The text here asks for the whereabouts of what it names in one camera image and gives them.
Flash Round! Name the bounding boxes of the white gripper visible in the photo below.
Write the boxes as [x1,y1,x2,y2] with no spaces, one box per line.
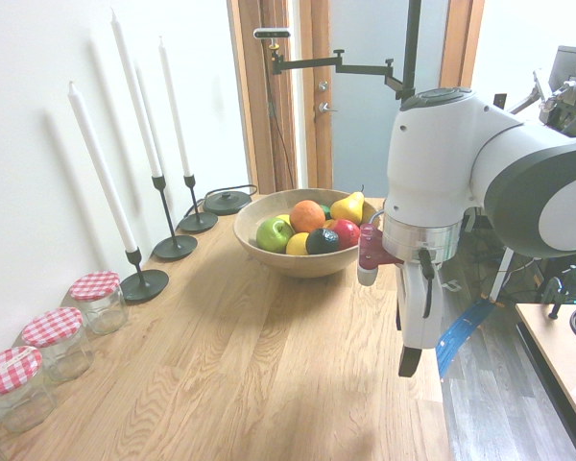
[394,261,445,378]

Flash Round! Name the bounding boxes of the yellow pear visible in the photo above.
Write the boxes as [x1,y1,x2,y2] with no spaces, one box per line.
[329,185,366,226]

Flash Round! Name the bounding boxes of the red apple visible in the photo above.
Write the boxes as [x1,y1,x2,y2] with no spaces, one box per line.
[332,218,362,251]

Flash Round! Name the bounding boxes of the wooden side table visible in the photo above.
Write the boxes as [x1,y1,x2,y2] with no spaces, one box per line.
[515,302,576,460]

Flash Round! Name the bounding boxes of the dark avocado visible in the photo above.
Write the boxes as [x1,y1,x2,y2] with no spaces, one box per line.
[305,228,341,255]

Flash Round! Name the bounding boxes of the wooden fruit bowl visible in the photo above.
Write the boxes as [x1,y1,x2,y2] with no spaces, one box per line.
[232,188,380,279]

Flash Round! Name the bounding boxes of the black table clamp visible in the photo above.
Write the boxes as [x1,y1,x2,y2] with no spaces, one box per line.
[548,278,565,321]

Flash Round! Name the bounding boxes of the orange fruit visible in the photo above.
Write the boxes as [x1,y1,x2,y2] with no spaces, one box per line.
[289,199,326,234]

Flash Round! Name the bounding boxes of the green apple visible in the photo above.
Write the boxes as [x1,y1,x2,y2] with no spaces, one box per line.
[255,217,296,255]

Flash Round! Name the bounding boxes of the black round disc base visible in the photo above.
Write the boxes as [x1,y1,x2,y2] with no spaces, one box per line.
[202,189,254,216]

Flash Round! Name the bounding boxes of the black candle holder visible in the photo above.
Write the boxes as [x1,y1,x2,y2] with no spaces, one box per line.
[151,175,199,262]
[178,174,220,235]
[119,247,170,303]

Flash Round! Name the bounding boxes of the wooden framed door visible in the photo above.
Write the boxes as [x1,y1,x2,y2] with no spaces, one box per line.
[226,0,486,199]

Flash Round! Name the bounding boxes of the black vertical pole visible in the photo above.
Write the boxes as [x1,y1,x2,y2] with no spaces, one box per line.
[402,0,422,97]

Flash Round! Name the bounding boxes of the medium white taper candle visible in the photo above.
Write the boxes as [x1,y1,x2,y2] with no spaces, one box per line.
[156,36,193,178]

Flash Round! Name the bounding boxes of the short white taper candle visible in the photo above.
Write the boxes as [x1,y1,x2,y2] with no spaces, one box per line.
[66,80,139,255]

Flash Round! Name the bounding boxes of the tallest white taper candle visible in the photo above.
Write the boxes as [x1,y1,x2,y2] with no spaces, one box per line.
[109,7,164,179]

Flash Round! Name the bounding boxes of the blue strap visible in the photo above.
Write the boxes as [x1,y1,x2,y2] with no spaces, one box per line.
[434,297,495,380]

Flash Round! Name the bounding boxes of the maroon wrist camera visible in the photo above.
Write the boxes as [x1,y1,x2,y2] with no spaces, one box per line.
[356,222,404,287]

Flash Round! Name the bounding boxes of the black hanging camera cable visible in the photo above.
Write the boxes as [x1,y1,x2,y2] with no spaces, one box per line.
[267,71,300,191]

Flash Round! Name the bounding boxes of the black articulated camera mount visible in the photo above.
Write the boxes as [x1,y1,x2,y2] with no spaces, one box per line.
[270,40,417,102]

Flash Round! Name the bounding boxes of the grey stereo camera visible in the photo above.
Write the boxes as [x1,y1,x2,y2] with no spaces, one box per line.
[252,27,293,41]

